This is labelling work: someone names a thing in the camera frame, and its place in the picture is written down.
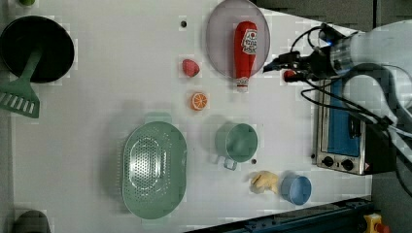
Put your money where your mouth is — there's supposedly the red plush ketchup bottle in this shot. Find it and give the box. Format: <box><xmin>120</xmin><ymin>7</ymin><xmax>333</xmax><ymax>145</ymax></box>
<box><xmin>234</xmin><ymin>20</ymin><xmax>258</xmax><ymax>92</ymax></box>

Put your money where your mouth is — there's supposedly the light red toy strawberry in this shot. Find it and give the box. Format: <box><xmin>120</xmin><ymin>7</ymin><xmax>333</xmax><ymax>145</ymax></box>
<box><xmin>182</xmin><ymin>59</ymin><xmax>200</xmax><ymax>78</ymax></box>

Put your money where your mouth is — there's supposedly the toy orange slice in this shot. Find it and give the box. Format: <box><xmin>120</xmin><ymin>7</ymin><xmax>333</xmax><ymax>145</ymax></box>
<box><xmin>190</xmin><ymin>92</ymin><xmax>208</xmax><ymax>111</ymax></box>

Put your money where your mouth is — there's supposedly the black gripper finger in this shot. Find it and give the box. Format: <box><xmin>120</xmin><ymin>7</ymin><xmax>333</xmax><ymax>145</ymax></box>
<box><xmin>263</xmin><ymin>62</ymin><xmax>282</xmax><ymax>73</ymax></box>

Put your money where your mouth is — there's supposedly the blue bowl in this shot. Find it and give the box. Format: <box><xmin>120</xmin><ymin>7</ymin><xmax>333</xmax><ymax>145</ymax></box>
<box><xmin>281</xmin><ymin>174</ymin><xmax>312</xmax><ymax>206</ymax></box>

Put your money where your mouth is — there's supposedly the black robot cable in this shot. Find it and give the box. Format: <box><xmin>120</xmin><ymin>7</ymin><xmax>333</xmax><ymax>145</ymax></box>
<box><xmin>290</xmin><ymin>25</ymin><xmax>412</xmax><ymax>198</ymax></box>

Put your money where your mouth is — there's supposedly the grey round plate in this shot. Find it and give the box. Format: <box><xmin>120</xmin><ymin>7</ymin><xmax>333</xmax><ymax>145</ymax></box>
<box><xmin>205</xmin><ymin>0</ymin><xmax>270</xmax><ymax>78</ymax></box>

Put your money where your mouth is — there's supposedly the silver toaster oven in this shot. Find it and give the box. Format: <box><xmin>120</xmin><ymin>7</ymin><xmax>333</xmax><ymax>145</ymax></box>
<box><xmin>315</xmin><ymin>81</ymin><xmax>396</xmax><ymax>176</ymax></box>

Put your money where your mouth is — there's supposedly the blue aluminium frame rail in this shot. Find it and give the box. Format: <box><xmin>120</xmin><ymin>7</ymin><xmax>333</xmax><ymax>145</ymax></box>
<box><xmin>186</xmin><ymin>198</ymin><xmax>374</xmax><ymax>233</ymax></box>

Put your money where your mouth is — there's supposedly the green metal cup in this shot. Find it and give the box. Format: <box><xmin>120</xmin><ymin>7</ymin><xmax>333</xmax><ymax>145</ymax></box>
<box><xmin>215</xmin><ymin>122</ymin><xmax>258</xmax><ymax>171</ymax></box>

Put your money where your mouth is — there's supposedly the dark red toy strawberry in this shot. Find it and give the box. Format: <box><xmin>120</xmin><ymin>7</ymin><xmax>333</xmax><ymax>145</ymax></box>
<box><xmin>283</xmin><ymin>70</ymin><xmax>296</xmax><ymax>83</ymax></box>

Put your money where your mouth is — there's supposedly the green toy at corner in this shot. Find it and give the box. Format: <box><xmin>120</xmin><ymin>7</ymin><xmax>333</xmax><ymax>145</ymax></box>
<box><xmin>18</xmin><ymin>0</ymin><xmax>36</xmax><ymax>6</ymax></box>

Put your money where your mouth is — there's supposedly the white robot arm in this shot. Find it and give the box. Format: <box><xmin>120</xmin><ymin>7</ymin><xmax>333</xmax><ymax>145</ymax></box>
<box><xmin>263</xmin><ymin>20</ymin><xmax>411</xmax><ymax>160</ymax></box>

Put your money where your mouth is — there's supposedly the green oval colander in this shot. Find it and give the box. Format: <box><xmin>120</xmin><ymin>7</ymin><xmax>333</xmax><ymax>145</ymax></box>
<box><xmin>121</xmin><ymin>112</ymin><xmax>188</xmax><ymax>219</ymax></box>

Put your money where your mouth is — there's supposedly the green slotted spatula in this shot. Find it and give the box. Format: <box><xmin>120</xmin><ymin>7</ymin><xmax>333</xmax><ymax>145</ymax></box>
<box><xmin>0</xmin><ymin>48</ymin><xmax>42</xmax><ymax>118</ymax></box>

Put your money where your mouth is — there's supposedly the grey object at corner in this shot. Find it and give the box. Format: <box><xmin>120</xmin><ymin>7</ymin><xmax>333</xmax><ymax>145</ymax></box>
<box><xmin>12</xmin><ymin>210</ymin><xmax>52</xmax><ymax>233</ymax></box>

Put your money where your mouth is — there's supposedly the yellow red emergency button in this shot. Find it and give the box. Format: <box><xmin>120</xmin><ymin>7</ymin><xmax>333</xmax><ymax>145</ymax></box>
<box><xmin>363</xmin><ymin>214</ymin><xmax>392</xmax><ymax>233</ymax></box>

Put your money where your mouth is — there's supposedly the toy yellow chicken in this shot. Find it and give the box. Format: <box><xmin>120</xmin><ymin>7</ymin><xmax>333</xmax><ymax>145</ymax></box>
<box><xmin>251</xmin><ymin>171</ymin><xmax>279</xmax><ymax>194</ymax></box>

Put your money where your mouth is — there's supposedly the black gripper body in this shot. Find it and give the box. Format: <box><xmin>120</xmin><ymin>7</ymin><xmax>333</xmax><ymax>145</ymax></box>
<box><xmin>275</xmin><ymin>47</ymin><xmax>336</xmax><ymax>82</ymax></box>

